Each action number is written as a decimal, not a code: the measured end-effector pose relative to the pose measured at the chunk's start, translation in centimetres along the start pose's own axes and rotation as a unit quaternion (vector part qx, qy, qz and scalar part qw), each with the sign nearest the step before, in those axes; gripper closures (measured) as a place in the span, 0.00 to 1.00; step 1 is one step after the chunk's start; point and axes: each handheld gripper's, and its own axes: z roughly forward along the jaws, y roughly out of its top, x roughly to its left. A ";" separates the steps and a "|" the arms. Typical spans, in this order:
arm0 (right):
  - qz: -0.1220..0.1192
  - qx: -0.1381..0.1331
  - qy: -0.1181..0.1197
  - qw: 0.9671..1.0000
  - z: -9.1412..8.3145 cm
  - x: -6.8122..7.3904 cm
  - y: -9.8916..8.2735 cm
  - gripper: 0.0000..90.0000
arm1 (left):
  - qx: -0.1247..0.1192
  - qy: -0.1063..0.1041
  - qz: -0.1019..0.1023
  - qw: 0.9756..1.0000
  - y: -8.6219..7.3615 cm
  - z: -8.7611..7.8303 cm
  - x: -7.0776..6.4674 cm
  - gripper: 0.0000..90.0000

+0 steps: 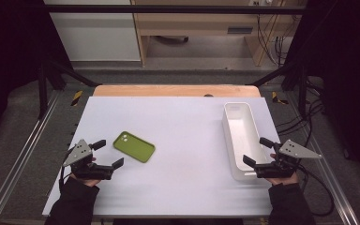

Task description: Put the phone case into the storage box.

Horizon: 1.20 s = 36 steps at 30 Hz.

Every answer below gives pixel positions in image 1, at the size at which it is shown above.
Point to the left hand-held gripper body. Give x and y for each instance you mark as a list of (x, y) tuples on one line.
[(78, 153)]

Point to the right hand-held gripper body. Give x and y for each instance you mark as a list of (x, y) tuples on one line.
[(296, 150)]

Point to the green phone case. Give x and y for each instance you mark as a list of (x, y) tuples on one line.
[(134, 146)]

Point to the white plastic bin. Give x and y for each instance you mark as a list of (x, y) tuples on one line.
[(243, 134)]

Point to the person's left hand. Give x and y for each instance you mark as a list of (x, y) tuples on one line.
[(89, 182)]

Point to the person's right hand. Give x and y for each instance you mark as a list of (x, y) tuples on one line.
[(281, 181)]

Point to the yellow black tape strip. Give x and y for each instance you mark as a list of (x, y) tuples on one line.
[(276, 98), (77, 98)]

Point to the white table sheet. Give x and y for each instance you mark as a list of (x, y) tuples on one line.
[(184, 140)]

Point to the black curtain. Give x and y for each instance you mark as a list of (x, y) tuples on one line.
[(9, 56), (350, 62)]

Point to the white cabinet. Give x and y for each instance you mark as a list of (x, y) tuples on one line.
[(97, 34)]

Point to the grey rectangular plate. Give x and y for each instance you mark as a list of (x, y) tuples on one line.
[(240, 30)]

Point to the white power strip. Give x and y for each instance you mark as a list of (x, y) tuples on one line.
[(261, 2)]

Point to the wooden desk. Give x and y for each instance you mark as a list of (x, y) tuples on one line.
[(193, 22)]

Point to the aluminium rail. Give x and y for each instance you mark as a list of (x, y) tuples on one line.
[(18, 162), (334, 187)]

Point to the black frame strut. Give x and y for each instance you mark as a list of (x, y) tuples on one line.
[(43, 90), (301, 90)]

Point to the black frame crossbar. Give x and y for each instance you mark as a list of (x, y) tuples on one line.
[(168, 9)]

